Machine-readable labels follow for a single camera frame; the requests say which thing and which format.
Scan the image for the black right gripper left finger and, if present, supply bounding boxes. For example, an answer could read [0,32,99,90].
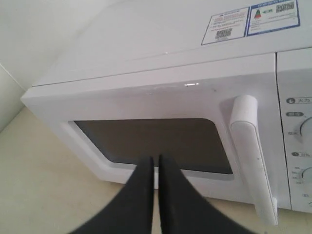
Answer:
[73,157,154,234]

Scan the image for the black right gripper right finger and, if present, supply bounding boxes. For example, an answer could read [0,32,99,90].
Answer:
[158,155,244,234]

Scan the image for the white microwave door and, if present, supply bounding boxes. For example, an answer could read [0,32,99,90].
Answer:
[22,53,292,225]

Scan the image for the white microwave oven body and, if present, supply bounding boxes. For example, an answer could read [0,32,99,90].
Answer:
[32,0,312,212]

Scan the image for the lower white control knob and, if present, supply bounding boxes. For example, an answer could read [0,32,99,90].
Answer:
[301,167,312,183]

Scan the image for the white control knob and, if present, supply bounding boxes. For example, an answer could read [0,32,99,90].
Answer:
[299,117,312,137]
[301,167,312,183]

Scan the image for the upper white control knob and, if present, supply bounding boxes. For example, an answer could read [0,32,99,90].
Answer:
[299,117,312,137]

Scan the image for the white warning label sticker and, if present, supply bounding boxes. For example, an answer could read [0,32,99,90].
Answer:
[201,7,250,45]

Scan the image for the blue energy label sticker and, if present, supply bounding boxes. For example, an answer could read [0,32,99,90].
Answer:
[246,0,300,37]

